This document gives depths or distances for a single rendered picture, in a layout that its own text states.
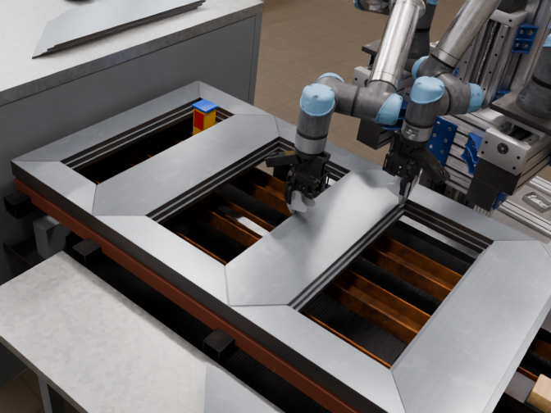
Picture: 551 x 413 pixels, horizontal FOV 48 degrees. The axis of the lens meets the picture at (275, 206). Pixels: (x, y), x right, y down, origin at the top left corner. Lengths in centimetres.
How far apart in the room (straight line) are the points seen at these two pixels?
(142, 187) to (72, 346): 47
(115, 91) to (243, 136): 42
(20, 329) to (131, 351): 25
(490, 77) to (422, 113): 62
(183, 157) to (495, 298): 92
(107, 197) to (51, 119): 35
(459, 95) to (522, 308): 53
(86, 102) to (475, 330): 126
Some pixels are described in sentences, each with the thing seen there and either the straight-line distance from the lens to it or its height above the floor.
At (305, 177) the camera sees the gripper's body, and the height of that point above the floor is 101.
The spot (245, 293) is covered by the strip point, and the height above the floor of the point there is 86.
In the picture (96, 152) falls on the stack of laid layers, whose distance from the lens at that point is 186.
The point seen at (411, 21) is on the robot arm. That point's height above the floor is 132.
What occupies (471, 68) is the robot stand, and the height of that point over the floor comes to 104.
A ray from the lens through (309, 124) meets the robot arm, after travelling 143.
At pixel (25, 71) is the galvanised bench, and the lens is 185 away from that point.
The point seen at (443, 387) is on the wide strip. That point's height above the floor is 86.
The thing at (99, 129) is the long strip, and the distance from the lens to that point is 193.
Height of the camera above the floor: 185
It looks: 37 degrees down
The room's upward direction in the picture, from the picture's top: 8 degrees clockwise
